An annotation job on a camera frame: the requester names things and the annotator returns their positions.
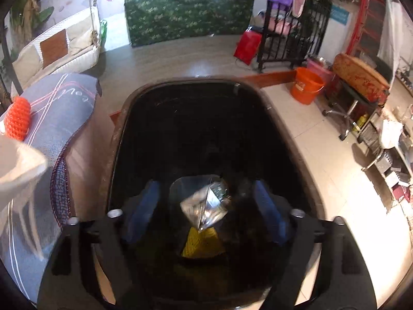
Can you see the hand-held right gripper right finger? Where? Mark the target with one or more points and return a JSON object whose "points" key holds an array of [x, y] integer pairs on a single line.
{"points": [[269, 213]]}

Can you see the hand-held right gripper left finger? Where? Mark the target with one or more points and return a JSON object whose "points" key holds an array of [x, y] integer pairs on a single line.
{"points": [[142, 211]]}

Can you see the black trash bin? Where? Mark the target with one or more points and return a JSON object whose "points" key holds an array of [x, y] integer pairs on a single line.
{"points": [[193, 135]]}

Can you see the translucent white plastic bag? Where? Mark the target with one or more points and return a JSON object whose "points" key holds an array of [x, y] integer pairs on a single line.
{"points": [[16, 168]]}

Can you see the crumpled clear plastic wrapper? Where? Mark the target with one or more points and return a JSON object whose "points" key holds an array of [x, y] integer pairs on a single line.
{"points": [[206, 206]]}

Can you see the yellow mesh wrapper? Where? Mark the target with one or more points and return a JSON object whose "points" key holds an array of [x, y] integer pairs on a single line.
{"points": [[200, 245]]}

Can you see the metal cart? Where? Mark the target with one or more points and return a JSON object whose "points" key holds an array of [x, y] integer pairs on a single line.
{"points": [[384, 164]]}

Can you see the blue-grey striped blanket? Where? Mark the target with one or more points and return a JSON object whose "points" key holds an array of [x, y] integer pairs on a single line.
{"points": [[48, 129]]}

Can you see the yellow bottle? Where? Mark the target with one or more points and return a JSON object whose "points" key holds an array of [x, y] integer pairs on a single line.
{"points": [[361, 123]]}

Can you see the orange bucket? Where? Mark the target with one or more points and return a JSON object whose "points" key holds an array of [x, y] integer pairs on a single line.
{"points": [[305, 87]]}

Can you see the white crumpled cloth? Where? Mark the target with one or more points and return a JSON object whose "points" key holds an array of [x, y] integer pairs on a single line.
{"points": [[391, 134]]}

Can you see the pink basin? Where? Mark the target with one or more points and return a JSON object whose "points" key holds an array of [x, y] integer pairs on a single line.
{"points": [[321, 69]]}

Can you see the orange foam fruit net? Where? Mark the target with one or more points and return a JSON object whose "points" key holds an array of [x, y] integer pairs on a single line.
{"points": [[17, 119]]}

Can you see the white wicker swing sofa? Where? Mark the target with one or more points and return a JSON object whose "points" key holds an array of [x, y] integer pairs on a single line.
{"points": [[84, 63]]}

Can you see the red bin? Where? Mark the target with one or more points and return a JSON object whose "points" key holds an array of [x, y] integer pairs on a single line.
{"points": [[246, 46]]}

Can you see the black metal rack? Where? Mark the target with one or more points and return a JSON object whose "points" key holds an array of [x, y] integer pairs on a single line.
{"points": [[303, 45]]}

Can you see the beige throw cushion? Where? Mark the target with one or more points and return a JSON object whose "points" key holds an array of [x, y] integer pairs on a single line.
{"points": [[79, 42]]}

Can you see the green bottle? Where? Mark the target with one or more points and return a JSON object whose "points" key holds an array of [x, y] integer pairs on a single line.
{"points": [[103, 34]]}

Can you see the orange square cushion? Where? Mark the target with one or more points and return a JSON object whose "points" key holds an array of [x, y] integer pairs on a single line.
{"points": [[53, 48]]}

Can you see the green patterned cloth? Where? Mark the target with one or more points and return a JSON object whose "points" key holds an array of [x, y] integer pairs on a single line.
{"points": [[187, 19]]}

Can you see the white hanging cloth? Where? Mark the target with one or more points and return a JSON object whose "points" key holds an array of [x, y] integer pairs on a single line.
{"points": [[392, 29]]}

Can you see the large leaf plant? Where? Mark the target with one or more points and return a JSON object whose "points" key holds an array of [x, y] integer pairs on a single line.
{"points": [[32, 13]]}

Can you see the black metal bed frame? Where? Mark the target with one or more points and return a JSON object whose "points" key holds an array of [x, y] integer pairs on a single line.
{"points": [[9, 67]]}

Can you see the blue wall sign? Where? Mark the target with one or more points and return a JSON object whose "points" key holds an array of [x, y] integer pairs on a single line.
{"points": [[339, 16]]}

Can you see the red metal shelf frame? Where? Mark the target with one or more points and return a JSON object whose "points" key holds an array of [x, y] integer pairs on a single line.
{"points": [[361, 22]]}

